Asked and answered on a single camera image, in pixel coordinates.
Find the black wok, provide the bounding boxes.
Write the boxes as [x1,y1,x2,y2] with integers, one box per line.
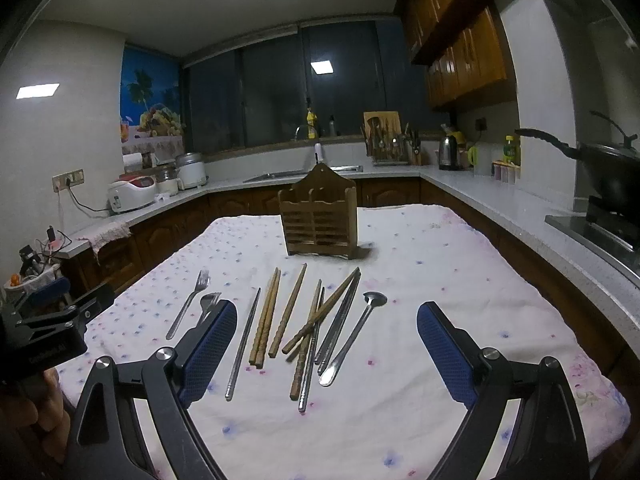
[515,110,640,211]

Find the wall socket with plug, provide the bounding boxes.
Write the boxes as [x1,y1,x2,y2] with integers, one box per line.
[52,169,85,192]

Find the lace cloth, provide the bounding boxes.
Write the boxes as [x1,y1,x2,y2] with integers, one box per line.
[75,217,132,256]

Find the white plastic container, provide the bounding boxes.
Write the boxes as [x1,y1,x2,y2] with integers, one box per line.
[5,262,63,301]

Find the tropical fruit wall poster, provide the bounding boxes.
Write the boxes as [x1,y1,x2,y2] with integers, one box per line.
[120,42,185,143]

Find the small white electric pot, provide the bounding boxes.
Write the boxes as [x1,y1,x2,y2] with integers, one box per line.
[155,165,181,197]

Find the white and red rice cooker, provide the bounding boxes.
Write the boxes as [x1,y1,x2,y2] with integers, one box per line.
[107,174,158,214]

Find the black power cable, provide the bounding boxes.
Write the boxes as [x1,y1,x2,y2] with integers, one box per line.
[59,185,111,218]

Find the wooden cutting board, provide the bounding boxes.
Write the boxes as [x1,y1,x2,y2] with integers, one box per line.
[363,111,401,141]

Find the dark window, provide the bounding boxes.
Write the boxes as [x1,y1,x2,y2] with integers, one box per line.
[182,17,436,156]

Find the person's left hand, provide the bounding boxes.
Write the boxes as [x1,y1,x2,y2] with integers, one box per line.
[0,367,75,463]

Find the round metal spoon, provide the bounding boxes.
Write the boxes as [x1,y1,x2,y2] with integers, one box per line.
[319,291,388,387]

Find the metal fork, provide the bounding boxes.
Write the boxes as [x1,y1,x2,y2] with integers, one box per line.
[165,270,211,340]

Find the gas stove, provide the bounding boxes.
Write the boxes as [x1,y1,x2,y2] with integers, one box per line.
[545,195,640,281]

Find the wooden utensil holder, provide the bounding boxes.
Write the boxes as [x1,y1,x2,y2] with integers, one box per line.
[278,162,358,261]

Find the stainless steel sink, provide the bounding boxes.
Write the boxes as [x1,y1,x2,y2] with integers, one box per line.
[243,164,363,183]

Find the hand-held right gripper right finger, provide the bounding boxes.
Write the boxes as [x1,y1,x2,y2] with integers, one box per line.
[416,301,588,480]

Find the wooden cabinets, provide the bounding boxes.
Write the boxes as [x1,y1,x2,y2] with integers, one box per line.
[60,178,631,376]
[395,0,516,111]

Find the small metal spoon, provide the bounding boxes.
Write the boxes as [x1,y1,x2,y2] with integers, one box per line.
[196,291,222,331]

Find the stainless steel electric kettle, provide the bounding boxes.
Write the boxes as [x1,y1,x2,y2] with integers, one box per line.
[438,130,466,171]

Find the tangled cables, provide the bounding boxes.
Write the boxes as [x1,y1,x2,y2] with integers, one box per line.
[30,225,76,266]

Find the white kitchen countertop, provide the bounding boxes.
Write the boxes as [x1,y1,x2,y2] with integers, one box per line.
[55,142,640,356]

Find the wooden chopstick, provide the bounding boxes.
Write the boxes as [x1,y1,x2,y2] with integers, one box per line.
[281,266,360,354]
[289,279,323,402]
[268,262,308,359]
[248,267,277,366]
[255,269,282,370]
[286,270,362,361]

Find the wooden knife block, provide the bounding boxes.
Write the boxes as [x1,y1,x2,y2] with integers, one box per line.
[404,122,423,166]

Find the white cooker with silver lid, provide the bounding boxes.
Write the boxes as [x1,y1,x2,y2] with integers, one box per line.
[175,152,208,191]

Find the wooden lower cabinets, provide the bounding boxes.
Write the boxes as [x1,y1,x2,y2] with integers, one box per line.
[60,178,631,376]

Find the white floral tablecloth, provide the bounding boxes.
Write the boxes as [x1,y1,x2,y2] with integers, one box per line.
[55,204,632,480]

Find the metal chopstick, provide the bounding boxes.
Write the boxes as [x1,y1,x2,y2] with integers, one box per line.
[318,279,363,375]
[314,274,362,362]
[225,287,262,402]
[298,286,327,414]

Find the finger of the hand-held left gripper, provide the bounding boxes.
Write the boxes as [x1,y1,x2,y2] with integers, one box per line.
[69,283,117,329]
[21,277,72,318]

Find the wooden upper cabinets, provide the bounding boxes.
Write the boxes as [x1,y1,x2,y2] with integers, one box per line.
[395,0,516,111]

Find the metal dish rack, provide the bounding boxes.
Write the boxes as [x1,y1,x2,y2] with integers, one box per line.
[371,132,411,167]

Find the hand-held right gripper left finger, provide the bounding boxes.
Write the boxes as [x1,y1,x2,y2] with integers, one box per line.
[65,300,238,480]

